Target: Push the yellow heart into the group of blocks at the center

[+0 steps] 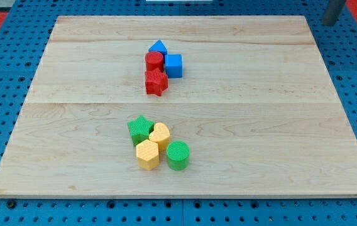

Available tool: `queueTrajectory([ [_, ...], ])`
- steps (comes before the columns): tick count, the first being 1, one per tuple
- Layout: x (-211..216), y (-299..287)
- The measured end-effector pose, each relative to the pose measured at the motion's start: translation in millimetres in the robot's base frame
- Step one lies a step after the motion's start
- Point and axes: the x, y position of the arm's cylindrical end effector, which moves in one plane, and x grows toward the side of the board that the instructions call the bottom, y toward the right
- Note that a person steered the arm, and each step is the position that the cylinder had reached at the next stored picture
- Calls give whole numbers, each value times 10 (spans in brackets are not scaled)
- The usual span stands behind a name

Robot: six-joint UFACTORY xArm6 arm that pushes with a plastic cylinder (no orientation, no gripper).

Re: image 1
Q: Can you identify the yellow heart block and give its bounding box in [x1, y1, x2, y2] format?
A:
[149, 122, 170, 152]

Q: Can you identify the red star block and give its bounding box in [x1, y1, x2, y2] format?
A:
[144, 68, 168, 96]

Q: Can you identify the green cylinder block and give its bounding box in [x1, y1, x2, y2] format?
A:
[167, 141, 190, 171]

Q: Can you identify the green star block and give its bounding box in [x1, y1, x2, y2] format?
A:
[128, 115, 155, 146]

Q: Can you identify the yellow hexagon block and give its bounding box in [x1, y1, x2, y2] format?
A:
[136, 139, 160, 170]

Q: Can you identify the blue cube block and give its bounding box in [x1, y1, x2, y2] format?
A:
[165, 54, 183, 78]

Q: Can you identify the red cylinder block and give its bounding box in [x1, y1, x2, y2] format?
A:
[145, 51, 164, 72]

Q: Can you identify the blue triangle block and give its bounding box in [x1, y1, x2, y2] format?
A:
[148, 40, 168, 56]

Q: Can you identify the wooden board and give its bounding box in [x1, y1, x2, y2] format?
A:
[0, 16, 357, 199]

